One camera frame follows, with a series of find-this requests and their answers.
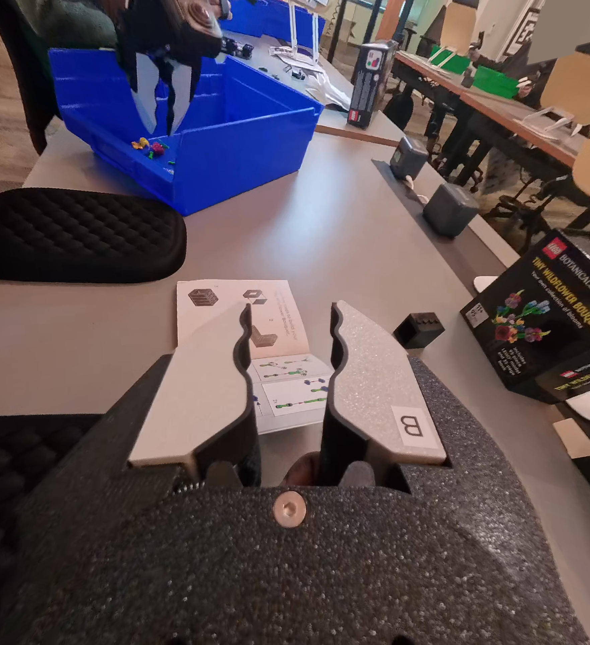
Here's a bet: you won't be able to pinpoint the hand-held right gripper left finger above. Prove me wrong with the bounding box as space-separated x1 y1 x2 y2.
128 302 263 484

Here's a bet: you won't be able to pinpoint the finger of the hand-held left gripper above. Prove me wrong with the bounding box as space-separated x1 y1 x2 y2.
166 63 194 138
131 53 162 134

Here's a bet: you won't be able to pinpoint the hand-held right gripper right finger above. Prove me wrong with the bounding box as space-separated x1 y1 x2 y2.
319 300 449 487

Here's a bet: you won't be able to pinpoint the pile of small lego pieces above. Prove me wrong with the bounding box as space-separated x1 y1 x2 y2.
131 136 177 167

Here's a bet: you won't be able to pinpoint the small black lego box build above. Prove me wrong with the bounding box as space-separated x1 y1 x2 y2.
393 312 446 349

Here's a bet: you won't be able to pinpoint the blue plastic bin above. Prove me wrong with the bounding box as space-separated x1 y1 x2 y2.
224 0 336 41
48 48 325 216

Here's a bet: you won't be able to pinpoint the lego instruction booklet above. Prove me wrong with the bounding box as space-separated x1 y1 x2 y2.
176 279 333 435

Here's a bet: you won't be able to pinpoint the black flower print lego box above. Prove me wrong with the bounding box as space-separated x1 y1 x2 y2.
460 229 590 459

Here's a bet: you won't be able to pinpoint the tall black lego box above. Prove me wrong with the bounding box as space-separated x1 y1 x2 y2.
347 40 399 131

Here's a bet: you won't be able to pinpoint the person's right hand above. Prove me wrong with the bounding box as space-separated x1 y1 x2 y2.
285 453 322 487

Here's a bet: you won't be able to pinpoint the clear plastic bags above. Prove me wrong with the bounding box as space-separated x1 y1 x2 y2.
270 45 356 112

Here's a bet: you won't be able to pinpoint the dark grey power cube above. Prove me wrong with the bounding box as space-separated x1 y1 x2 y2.
422 182 480 239
390 136 429 179

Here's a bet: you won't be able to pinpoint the green plastic bin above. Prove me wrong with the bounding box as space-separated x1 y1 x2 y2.
473 66 522 99
428 48 472 74

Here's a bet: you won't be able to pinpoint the long wooden top desk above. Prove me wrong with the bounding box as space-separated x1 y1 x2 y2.
393 50 590 168

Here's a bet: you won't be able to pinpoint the white frame stand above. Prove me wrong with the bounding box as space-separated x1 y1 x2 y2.
287 0 324 69

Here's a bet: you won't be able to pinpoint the dark grey table cable strip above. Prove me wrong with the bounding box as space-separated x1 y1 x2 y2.
371 159 507 275

